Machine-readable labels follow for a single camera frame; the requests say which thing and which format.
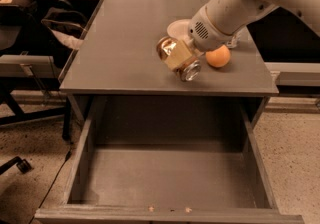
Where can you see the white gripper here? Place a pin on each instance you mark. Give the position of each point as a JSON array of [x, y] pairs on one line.
[[204, 35]]

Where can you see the orange soda can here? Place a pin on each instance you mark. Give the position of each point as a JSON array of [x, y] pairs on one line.
[[179, 58]]

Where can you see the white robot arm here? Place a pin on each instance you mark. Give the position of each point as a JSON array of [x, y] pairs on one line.
[[306, 10]]

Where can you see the grey cabinet with top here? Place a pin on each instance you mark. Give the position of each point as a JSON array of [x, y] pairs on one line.
[[120, 86]]

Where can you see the open grey top drawer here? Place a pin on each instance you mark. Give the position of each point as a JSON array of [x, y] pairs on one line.
[[167, 160]]

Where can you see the white paper bowl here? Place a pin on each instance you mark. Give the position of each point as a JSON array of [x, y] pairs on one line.
[[179, 29]]

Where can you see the orange fruit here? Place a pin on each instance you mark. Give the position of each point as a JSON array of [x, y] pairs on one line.
[[219, 57]]

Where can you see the clear plastic water bottle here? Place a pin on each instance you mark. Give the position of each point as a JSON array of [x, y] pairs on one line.
[[234, 41]]

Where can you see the dark bag with white cloth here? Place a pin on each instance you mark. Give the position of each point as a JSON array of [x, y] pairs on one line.
[[66, 24]]

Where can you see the black office chair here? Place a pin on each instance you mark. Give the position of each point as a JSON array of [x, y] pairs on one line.
[[22, 33]]

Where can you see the grey bench left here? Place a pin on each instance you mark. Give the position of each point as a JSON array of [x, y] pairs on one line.
[[23, 66]]

